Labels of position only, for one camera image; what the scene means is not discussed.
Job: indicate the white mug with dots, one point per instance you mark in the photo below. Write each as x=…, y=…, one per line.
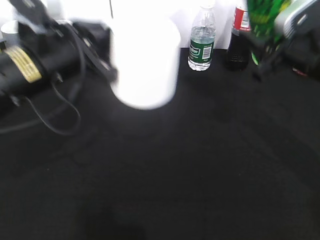
x=146, y=54

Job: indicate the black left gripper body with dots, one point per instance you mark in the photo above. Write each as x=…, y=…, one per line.
x=96, y=44

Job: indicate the cola bottle red label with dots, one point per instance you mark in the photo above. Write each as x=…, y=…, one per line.
x=238, y=53

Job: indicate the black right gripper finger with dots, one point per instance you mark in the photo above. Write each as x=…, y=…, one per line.
x=267, y=52

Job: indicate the clear water bottle green label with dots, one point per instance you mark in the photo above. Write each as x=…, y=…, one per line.
x=202, y=38

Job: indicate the black grey right gripper body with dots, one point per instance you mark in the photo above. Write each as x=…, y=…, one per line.
x=301, y=25

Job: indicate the grey mug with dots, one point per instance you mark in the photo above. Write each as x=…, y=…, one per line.
x=9, y=31

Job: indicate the green soda bottle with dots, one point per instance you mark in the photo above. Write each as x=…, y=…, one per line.
x=263, y=15

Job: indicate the brown coffee drink bottle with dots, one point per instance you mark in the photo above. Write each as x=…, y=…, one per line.
x=298, y=72

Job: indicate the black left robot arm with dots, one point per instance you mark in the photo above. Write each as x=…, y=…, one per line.
x=47, y=52

